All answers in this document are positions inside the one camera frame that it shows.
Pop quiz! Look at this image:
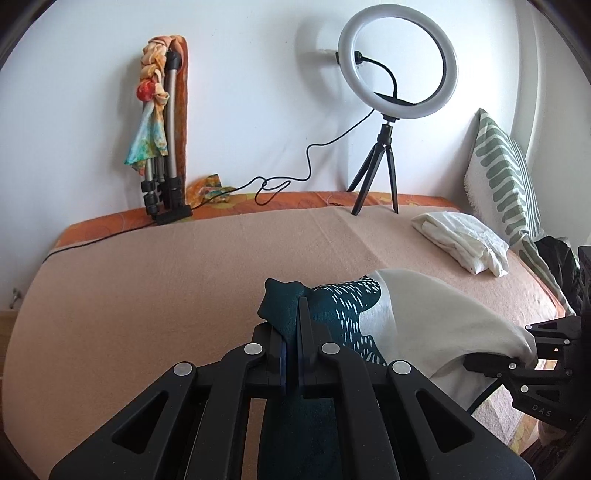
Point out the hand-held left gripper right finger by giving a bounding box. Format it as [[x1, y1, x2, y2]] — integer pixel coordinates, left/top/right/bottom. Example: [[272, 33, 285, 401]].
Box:
[[298, 296, 536, 480]]

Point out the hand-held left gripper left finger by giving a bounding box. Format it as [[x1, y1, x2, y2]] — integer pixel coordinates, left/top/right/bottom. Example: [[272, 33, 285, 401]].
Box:
[[48, 323, 289, 480]]

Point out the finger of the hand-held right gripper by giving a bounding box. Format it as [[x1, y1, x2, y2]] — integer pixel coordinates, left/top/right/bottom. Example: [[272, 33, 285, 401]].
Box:
[[464, 353, 573, 409], [525, 316, 581, 355]]

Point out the white and teal printed T-shirt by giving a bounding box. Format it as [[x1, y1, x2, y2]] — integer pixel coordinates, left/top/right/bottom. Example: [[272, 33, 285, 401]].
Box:
[[256, 269, 539, 480]]

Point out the black garment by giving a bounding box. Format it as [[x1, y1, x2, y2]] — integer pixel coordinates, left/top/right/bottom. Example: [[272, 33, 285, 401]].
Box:
[[534, 235, 585, 317]]

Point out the folded white shirt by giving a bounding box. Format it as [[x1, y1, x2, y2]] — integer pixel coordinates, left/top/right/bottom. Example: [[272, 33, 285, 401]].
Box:
[[411, 211, 510, 278]]

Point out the green striped pillow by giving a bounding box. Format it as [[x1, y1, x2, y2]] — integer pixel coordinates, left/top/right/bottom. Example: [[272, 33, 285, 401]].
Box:
[[463, 108, 578, 317]]

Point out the small colourful cloth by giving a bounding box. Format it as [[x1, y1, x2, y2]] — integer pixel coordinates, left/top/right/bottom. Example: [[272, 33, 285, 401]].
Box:
[[187, 173, 236, 206]]

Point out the black mini tripod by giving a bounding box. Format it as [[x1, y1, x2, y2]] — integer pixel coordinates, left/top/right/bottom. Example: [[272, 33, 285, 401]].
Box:
[[346, 117, 400, 217]]

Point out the orange patterned cloth strip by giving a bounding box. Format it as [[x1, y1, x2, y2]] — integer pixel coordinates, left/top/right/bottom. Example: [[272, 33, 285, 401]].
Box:
[[173, 34, 191, 204]]

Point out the colourful knotted scarf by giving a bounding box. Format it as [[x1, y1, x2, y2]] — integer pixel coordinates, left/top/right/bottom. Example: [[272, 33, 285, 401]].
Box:
[[124, 36, 174, 176]]

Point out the folded silver tripod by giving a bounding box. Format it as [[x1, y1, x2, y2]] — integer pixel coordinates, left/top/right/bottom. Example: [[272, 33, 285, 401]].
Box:
[[141, 51, 192, 226]]

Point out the black power cable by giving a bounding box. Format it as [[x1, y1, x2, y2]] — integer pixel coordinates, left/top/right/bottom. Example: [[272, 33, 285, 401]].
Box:
[[44, 108, 377, 261]]

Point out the white ring light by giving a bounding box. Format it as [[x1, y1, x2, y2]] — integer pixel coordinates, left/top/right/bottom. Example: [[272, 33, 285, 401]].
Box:
[[337, 10, 459, 120]]

